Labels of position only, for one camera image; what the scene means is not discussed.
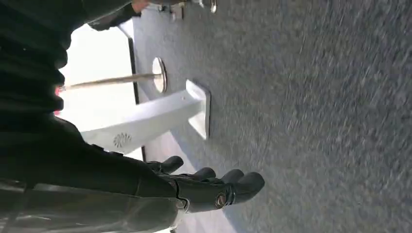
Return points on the metal pole with round base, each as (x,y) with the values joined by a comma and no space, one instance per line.
(128,78)

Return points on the person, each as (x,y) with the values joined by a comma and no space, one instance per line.
(112,17)

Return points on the chrome chair base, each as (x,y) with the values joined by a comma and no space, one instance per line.
(193,4)

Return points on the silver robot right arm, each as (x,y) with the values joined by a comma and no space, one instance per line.
(29,64)

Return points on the white stand with fan logo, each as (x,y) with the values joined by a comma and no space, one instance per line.
(154,119)

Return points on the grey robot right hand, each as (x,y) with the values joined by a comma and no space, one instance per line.
(96,180)

